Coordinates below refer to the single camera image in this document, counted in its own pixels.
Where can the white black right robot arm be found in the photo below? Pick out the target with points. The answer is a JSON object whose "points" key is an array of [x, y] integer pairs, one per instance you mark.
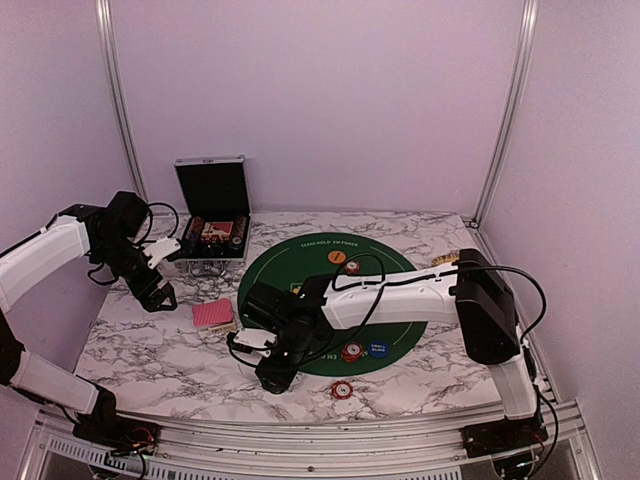
{"points": [[331, 312]]}

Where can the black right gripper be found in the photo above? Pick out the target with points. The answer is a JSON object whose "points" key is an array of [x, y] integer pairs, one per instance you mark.
{"points": [[282, 378]]}

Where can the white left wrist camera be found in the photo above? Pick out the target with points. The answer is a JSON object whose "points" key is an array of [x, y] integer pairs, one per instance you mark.
{"points": [[160, 249]]}

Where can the left aluminium frame post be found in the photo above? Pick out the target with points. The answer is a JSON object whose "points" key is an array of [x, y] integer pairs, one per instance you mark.
{"points": [[114, 80]]}

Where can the right aluminium frame post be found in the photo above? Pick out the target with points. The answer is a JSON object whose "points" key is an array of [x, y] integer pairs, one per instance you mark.
{"points": [[515, 93]]}

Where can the aluminium frame post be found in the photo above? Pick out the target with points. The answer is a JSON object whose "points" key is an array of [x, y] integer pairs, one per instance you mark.
{"points": [[515, 93], [114, 80]]}

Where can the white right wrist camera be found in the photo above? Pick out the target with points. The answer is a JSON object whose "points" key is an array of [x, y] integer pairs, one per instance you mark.
{"points": [[251, 340]]}

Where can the silver case handle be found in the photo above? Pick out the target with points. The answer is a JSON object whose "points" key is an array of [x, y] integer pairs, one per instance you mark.
{"points": [[210, 269]]}

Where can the blue small blind button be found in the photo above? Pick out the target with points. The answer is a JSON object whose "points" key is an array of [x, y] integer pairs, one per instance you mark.
{"points": [[378, 349]]}

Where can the red beige 5 chip stack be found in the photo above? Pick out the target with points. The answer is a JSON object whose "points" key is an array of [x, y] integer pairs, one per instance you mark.
{"points": [[341, 390]]}

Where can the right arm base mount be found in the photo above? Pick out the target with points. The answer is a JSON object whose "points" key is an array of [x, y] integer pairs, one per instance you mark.
{"points": [[501, 436]]}

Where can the round green poker mat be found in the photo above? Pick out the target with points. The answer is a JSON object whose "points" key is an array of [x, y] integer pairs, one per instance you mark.
{"points": [[288, 264]]}

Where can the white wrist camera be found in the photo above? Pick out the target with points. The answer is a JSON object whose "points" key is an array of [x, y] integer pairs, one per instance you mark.
{"points": [[251, 340], [160, 249]]}

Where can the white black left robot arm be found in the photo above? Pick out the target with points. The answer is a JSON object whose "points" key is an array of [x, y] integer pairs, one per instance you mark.
{"points": [[50, 284]]}

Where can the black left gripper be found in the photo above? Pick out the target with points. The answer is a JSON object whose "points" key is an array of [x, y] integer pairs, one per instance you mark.
{"points": [[141, 288]]}

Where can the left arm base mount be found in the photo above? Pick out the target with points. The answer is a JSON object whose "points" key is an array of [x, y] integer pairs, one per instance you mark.
{"points": [[123, 435]]}

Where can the front aluminium rail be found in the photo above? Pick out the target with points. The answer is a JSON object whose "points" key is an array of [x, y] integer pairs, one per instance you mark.
{"points": [[427, 446]]}

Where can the red playing card deck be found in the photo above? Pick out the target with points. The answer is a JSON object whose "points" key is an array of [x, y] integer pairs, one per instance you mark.
{"points": [[216, 316]]}

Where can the woven bamboo tray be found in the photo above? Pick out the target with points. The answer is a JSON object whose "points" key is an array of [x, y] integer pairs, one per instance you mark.
{"points": [[450, 258]]}

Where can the aluminium poker chip case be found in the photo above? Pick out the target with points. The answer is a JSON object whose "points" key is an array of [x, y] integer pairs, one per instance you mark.
{"points": [[216, 193]]}

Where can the orange round big blind button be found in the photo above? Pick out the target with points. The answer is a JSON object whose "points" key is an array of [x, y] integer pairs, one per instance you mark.
{"points": [[337, 257]]}

